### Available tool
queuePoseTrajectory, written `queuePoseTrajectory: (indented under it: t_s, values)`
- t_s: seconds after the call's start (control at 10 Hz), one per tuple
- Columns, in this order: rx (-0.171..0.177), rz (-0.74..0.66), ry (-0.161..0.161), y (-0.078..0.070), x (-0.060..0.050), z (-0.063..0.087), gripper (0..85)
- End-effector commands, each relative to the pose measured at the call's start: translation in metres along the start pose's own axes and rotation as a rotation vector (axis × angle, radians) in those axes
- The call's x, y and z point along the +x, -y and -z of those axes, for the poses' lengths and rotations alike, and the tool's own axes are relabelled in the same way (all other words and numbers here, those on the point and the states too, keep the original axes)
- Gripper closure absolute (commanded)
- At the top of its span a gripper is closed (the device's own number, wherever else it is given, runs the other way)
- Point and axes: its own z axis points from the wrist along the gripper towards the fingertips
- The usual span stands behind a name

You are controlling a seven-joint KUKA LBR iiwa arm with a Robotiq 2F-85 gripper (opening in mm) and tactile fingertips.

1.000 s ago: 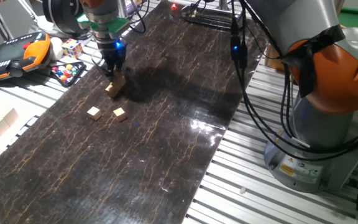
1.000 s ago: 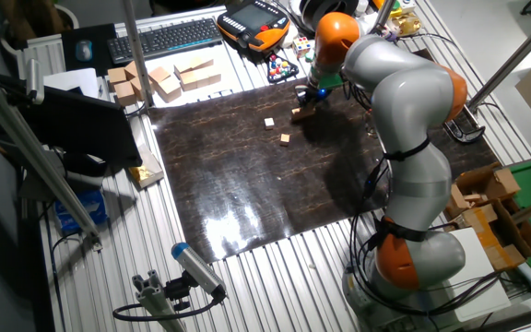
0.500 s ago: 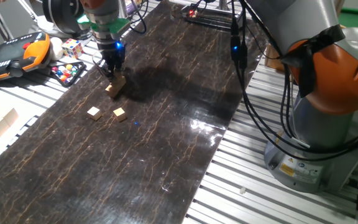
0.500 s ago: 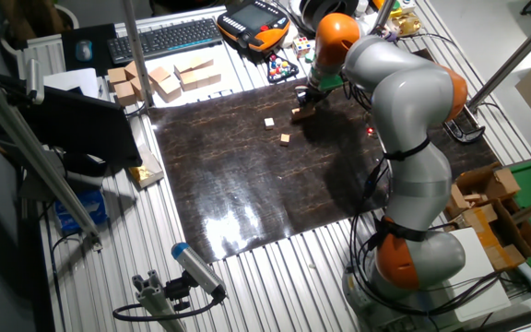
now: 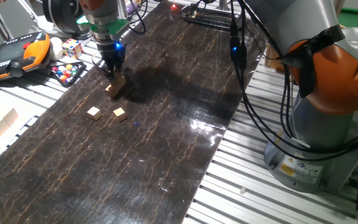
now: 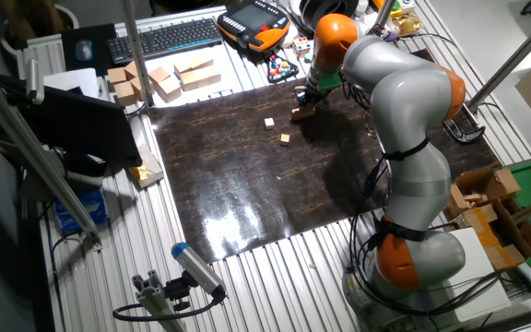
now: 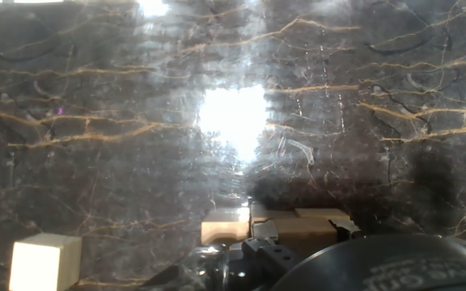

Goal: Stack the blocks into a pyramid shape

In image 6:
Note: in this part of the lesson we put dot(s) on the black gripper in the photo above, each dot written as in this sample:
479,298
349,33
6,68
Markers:
308,94

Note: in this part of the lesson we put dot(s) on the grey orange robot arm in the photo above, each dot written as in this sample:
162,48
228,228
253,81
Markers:
408,101

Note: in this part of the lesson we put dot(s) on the black triangular ball tray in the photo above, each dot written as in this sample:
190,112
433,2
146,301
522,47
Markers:
280,69

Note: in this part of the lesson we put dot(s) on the small green object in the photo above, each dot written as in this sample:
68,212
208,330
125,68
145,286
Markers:
310,57

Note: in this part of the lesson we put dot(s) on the rubik's cube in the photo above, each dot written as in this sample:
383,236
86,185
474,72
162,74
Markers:
301,47

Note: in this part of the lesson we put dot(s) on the small board with red light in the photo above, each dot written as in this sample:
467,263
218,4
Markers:
370,131

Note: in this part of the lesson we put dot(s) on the large wooden block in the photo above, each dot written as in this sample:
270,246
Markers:
214,76
117,75
125,93
202,62
169,88
131,69
183,66
137,88
188,81
202,78
158,74

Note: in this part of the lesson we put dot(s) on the black adapter with blue light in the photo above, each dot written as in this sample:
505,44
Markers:
368,182

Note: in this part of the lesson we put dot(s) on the orange black teach pendant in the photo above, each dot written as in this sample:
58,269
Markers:
251,20

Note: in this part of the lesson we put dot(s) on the purple item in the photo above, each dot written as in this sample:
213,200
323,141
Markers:
391,36

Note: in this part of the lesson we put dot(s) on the golden transparent item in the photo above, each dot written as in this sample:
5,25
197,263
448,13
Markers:
406,24

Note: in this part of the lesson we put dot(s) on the yellow and white small items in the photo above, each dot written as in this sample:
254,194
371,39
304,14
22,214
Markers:
397,8

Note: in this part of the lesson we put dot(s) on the black keyboard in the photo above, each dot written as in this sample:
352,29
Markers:
164,40

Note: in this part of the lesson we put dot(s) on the white box with gold foil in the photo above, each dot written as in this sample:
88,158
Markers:
148,173

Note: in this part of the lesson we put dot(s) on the light wooden block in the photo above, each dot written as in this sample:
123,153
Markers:
454,200

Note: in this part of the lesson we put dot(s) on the cardboard box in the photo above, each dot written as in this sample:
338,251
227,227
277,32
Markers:
500,182

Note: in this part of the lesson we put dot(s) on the grey blue computer mouse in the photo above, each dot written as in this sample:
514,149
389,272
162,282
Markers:
84,50

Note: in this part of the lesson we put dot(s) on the black monitor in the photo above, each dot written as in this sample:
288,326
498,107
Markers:
76,124

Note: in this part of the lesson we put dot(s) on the white paper sheet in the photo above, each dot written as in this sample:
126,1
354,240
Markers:
69,80

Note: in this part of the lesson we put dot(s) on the blue packet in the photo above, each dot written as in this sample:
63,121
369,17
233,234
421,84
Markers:
83,207

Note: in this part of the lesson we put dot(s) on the short aluminium extrusion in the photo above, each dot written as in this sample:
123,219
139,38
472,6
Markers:
152,297

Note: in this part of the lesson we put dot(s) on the white board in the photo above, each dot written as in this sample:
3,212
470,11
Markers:
477,281

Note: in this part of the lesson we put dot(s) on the black mouse pad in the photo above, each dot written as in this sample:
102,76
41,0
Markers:
69,33

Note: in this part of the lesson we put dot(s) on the long aluminium beam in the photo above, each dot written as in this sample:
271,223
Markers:
39,157

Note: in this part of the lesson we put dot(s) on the white round rim bin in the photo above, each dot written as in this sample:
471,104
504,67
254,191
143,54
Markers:
16,27

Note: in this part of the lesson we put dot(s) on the silver camera blue cap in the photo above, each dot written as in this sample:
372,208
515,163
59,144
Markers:
196,267

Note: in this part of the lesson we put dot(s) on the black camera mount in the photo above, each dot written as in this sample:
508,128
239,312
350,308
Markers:
178,290

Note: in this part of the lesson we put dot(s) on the silver camera on beam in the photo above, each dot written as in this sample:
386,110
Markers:
34,78

